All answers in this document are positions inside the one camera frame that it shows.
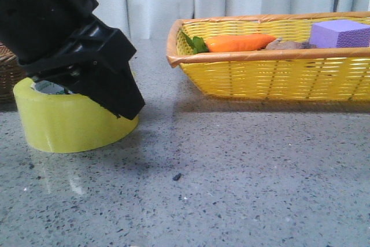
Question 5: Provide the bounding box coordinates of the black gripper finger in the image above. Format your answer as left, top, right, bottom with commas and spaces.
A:
62, 61, 145, 120

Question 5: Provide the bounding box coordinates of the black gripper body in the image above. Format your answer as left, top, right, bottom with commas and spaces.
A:
1, 0, 136, 83

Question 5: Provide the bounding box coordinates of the yellow packing tape roll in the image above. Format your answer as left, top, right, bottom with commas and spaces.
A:
13, 78, 139, 153

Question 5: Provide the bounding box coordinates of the brown wicker basket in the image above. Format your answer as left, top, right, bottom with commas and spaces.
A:
0, 43, 26, 104

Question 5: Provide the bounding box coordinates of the small black debris chip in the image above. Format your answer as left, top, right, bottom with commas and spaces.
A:
172, 173, 182, 181

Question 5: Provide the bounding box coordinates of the orange toy carrot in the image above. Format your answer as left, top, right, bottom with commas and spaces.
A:
181, 31, 276, 54

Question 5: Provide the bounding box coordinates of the brown ginger root toy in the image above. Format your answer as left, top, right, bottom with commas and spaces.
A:
264, 38, 317, 50

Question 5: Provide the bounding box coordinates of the yellow woven plastic basket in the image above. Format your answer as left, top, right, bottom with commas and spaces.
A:
166, 12, 369, 101

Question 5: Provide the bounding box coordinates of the purple foam block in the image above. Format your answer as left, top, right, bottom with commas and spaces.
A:
309, 20, 369, 48

